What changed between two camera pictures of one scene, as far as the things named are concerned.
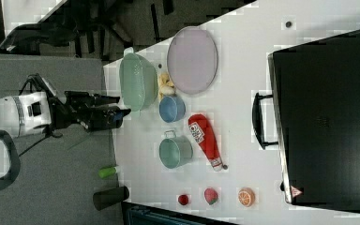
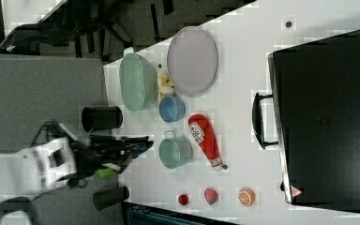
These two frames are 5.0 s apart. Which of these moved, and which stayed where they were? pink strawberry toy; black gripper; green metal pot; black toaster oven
Moved: black gripper
Stayed: black toaster oven; pink strawberry toy; green metal pot
